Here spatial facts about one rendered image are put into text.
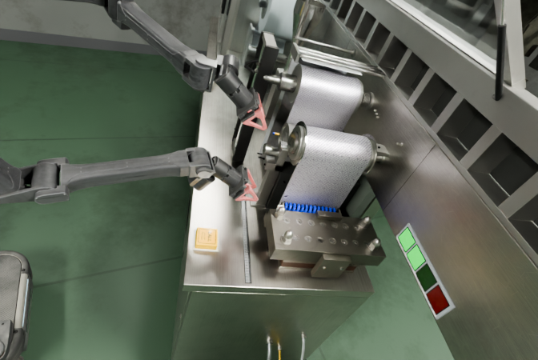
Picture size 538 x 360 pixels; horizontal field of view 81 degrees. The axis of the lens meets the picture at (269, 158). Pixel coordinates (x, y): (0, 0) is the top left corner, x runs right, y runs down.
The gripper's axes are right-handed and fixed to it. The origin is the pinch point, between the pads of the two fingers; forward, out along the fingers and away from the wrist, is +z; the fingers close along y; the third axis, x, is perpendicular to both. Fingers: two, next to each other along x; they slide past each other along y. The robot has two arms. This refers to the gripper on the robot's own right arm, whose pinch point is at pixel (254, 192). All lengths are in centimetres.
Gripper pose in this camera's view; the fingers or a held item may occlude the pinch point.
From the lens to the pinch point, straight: 108.3
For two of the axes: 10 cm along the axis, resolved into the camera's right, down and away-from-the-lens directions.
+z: 6.6, 5.2, 5.4
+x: 7.5, -5.6, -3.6
